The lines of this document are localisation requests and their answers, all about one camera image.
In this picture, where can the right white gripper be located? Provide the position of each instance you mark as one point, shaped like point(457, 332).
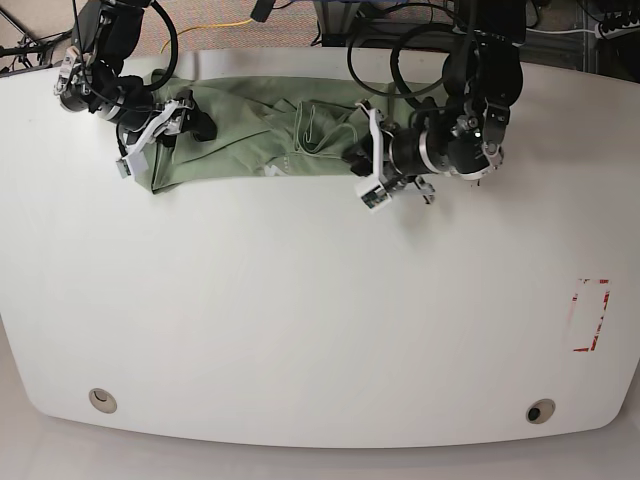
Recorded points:
point(163, 126)

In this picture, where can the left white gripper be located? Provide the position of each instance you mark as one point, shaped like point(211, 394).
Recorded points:
point(371, 157)

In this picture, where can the green T-shirt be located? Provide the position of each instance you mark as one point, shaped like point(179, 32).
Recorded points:
point(267, 126)

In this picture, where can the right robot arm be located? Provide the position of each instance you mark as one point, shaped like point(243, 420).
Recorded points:
point(104, 35)

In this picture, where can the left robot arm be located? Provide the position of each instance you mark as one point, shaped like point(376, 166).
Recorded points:
point(457, 125)

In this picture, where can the black tripod stand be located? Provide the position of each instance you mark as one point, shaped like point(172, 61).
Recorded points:
point(31, 53)

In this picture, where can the red tape rectangle marking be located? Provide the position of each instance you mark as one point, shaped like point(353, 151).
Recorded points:
point(587, 313)

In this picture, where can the white power strip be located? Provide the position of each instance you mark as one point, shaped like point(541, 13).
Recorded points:
point(617, 24)

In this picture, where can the aluminium frame with cables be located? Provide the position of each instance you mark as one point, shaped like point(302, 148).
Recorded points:
point(379, 24)

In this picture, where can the left table cable grommet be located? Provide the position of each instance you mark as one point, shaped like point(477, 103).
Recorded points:
point(102, 401)

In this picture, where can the table cable grommet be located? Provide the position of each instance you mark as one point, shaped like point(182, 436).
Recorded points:
point(540, 411)
point(102, 401)

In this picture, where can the right table cable grommet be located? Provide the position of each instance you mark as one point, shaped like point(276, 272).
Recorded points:
point(540, 411)

